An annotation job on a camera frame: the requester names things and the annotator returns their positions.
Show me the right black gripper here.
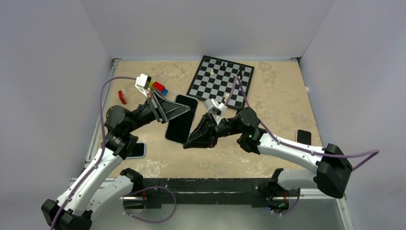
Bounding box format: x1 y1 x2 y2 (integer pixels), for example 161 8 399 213
182 111 244 147

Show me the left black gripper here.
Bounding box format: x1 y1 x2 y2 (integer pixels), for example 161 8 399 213
125 91 191 134

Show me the black phone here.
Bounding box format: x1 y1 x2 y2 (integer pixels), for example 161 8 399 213
165 94 198 144

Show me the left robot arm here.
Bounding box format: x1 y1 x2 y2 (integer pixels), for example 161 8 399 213
41 92 191 230

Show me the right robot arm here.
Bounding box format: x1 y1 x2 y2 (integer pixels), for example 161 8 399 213
183 108 353 198

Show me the phone in pink case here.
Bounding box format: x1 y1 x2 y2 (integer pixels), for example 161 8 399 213
295 129 312 145

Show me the colourful toy brick car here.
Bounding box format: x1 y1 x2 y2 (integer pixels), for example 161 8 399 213
149 81 168 96

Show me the red toy brick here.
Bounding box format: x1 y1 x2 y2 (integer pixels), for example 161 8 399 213
118 91 127 104

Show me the black grey chessboard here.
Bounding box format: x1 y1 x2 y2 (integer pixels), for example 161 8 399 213
186 55 255 110

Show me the black chess piece right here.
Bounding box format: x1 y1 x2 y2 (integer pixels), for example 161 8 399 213
237 70 243 78

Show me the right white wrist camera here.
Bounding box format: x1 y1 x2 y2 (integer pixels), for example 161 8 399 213
203 98 227 124

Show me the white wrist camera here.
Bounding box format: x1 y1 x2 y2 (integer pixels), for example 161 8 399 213
203 98 227 124
135 74 151 97

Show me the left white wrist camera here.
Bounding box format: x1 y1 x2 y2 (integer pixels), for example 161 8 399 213
135 74 151 97

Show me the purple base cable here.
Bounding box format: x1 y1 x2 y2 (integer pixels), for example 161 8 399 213
123 186 178 224

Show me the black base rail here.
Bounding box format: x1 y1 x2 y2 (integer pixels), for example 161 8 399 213
123 178 299 211

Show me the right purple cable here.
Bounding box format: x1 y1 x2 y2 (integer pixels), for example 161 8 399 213
224 76 380 172

